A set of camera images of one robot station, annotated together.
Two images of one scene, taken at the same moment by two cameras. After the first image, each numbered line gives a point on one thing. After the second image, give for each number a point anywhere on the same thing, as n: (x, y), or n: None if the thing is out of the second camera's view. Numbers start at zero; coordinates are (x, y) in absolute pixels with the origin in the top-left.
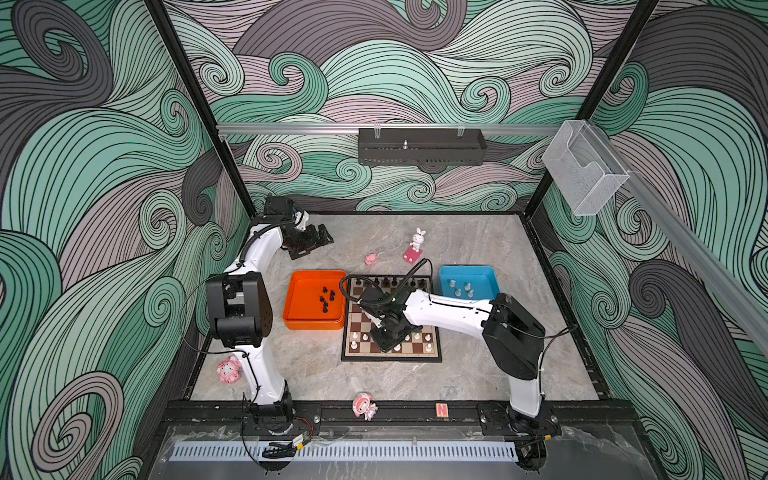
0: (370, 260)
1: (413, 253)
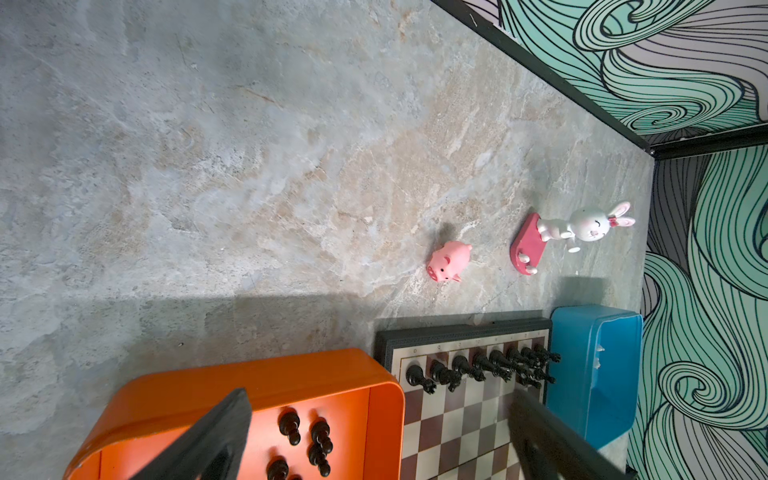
0: (449, 261)
1: (587, 223)
